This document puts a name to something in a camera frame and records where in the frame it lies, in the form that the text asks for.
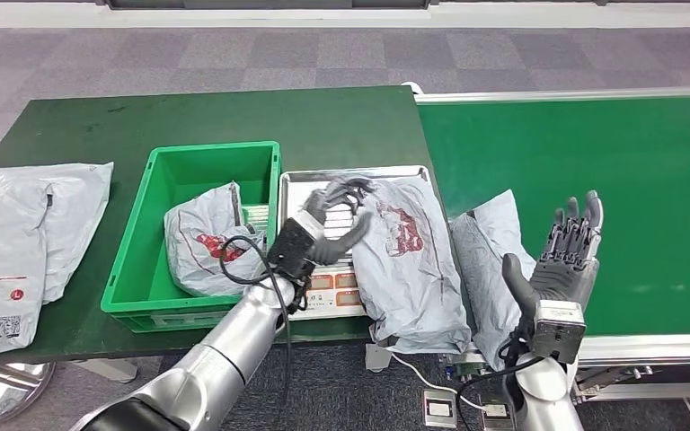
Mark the white table foot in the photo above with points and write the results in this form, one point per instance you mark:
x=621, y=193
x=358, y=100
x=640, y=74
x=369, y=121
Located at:
x=110, y=369

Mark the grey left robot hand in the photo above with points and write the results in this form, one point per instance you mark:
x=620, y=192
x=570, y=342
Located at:
x=321, y=250

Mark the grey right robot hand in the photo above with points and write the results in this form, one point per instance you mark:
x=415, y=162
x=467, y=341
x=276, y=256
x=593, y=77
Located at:
x=559, y=279

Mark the green conveyor belt, aluminium frame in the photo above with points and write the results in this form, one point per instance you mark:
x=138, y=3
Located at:
x=619, y=149

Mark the round chrome base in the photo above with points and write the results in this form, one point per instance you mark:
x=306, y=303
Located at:
x=0, y=392

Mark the white table leg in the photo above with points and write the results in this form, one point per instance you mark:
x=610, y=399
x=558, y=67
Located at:
x=376, y=358

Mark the silver floor outlet with plug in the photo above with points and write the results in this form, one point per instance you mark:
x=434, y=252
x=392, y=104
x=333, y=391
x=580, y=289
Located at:
x=497, y=414

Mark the green plastic crate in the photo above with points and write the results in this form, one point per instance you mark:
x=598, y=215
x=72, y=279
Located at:
x=202, y=160

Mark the grey parcel with QR code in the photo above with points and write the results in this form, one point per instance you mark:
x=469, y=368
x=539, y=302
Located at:
x=0, y=256

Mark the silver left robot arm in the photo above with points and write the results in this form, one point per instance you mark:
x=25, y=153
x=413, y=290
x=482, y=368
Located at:
x=220, y=357

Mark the plain grey parcel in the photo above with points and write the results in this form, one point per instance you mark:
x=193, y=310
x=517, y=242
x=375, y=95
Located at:
x=83, y=208

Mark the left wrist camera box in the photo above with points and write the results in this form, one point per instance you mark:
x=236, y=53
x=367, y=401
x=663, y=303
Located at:
x=290, y=250

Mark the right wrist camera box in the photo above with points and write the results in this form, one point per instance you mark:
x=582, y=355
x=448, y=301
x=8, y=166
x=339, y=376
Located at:
x=556, y=330

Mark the white scale with steel tray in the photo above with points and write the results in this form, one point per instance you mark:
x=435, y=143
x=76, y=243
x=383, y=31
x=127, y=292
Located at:
x=290, y=202

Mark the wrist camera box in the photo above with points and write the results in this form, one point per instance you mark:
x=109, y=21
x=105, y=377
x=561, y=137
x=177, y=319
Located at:
x=290, y=250
x=556, y=330

